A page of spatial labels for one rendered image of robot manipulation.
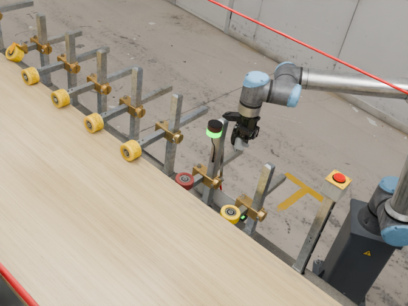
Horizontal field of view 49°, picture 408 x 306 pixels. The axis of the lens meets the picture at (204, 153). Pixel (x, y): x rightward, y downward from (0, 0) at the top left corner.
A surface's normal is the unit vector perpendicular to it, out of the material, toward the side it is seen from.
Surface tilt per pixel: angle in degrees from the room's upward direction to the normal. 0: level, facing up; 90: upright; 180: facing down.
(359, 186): 0
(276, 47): 90
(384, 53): 90
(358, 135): 0
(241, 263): 0
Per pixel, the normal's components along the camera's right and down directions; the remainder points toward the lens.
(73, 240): 0.14, -0.76
